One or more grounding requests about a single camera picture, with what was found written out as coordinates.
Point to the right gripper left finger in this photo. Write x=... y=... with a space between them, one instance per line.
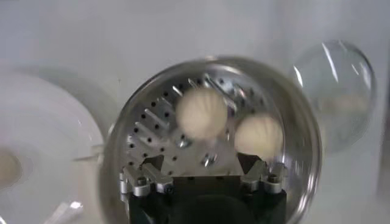
x=146 y=182

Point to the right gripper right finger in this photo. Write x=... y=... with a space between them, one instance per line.
x=262 y=179

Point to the white steamed baozi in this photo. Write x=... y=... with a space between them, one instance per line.
x=201 y=114
x=259 y=137

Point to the round glass lid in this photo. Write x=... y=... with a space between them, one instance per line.
x=335 y=85

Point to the stainless steel steamer basket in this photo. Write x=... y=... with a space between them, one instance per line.
x=152 y=134

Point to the white round plate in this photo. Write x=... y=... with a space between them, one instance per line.
x=51 y=128

